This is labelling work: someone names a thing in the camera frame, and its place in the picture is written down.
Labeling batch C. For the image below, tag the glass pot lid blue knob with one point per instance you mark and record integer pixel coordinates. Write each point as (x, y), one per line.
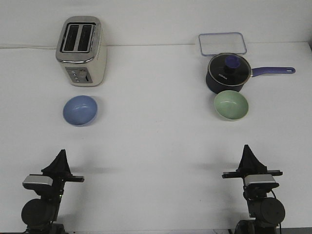
(229, 67)

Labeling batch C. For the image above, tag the dark blue saucepan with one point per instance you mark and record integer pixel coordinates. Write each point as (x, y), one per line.
(216, 87)

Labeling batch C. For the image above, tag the silver two-slot toaster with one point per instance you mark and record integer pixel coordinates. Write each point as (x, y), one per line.
(81, 51)

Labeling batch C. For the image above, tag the blue bowl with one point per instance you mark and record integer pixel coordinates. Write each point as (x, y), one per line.
(80, 110)

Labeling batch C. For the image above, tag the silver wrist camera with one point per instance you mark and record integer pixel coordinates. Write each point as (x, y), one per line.
(37, 182)
(265, 181)

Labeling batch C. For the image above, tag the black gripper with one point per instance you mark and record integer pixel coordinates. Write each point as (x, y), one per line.
(60, 173)
(250, 165)

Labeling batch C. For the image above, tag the clear container with blue rim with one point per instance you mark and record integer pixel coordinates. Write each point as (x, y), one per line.
(211, 44)

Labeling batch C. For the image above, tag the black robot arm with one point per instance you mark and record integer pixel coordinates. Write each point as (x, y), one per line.
(40, 214)
(266, 212)

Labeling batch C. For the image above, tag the green bowl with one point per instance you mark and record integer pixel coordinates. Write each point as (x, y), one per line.
(231, 105)

